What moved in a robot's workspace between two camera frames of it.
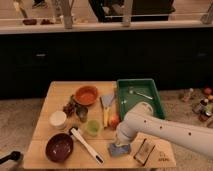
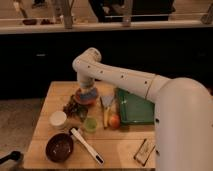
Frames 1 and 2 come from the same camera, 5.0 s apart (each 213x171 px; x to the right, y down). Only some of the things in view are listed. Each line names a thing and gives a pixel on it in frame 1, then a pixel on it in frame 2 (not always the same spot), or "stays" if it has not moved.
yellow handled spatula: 106,101 stays
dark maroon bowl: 59,147 stays
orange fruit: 113,122 stays
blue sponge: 119,149 -> 89,95
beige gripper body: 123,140 -> 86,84
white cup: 58,118 stays
